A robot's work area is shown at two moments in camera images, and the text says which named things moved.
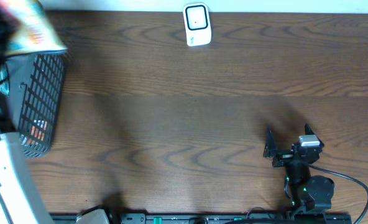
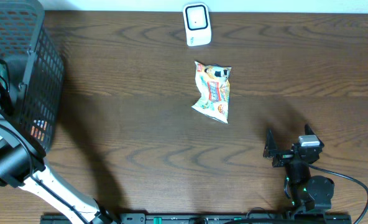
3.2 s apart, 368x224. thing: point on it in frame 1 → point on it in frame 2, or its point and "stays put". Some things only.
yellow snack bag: [36, 33] → [212, 81]
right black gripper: [283, 155] stays put
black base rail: [71, 218] stays put
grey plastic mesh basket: [34, 83] stays put
